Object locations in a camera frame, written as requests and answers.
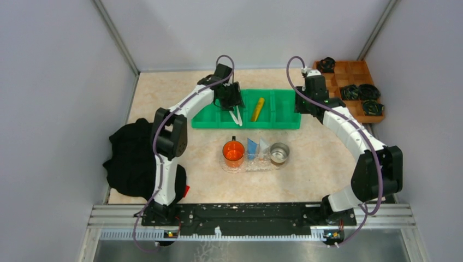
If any green compartment bin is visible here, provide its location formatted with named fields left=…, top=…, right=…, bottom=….
left=191, top=89, right=301, bottom=129

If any orange plastic mug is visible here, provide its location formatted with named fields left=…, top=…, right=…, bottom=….
left=222, top=136, right=245, bottom=168

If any blue toothpaste tube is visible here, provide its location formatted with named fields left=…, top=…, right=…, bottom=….
left=247, top=138, right=258, bottom=160

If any white toothpaste tube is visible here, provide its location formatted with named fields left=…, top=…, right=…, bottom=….
left=258, top=137, right=271, bottom=160

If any steel cup orange sleeve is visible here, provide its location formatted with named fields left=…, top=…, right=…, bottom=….
left=270, top=142, right=290, bottom=166

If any clear textured plastic tray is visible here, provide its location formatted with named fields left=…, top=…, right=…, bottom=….
left=219, top=151, right=290, bottom=174

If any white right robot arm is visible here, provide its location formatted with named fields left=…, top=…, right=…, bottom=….
left=295, top=75, right=403, bottom=219

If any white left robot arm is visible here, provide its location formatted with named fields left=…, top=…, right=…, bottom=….
left=140, top=63, right=236, bottom=225

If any yellow toothpaste tube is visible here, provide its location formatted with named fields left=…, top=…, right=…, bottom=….
left=251, top=97, right=265, bottom=122

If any brown wooden compartment tray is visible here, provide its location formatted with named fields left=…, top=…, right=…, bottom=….
left=313, top=57, right=385, bottom=124

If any red tag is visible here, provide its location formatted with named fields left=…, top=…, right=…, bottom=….
left=183, top=185, right=190, bottom=198

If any black cloth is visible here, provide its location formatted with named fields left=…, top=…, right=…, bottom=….
left=102, top=118, right=188, bottom=204

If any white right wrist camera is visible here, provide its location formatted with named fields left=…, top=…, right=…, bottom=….
left=301, top=67, right=322, bottom=78

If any black coiled cable top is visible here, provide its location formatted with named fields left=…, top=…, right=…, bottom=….
left=317, top=57, right=336, bottom=74

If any black coiled cable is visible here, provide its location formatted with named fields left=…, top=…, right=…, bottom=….
left=340, top=84, right=361, bottom=102
left=361, top=99, right=385, bottom=116
left=317, top=57, right=336, bottom=74
left=358, top=84, right=381, bottom=101

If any black coiled cable middle left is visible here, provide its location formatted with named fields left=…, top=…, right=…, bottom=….
left=340, top=84, right=361, bottom=102

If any black coiled cable middle right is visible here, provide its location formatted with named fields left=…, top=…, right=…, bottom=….
left=358, top=84, right=381, bottom=101

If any black coiled cable bottom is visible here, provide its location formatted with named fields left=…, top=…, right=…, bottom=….
left=361, top=99, right=385, bottom=116

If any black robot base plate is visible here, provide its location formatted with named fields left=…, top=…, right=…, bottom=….
left=141, top=202, right=357, bottom=237

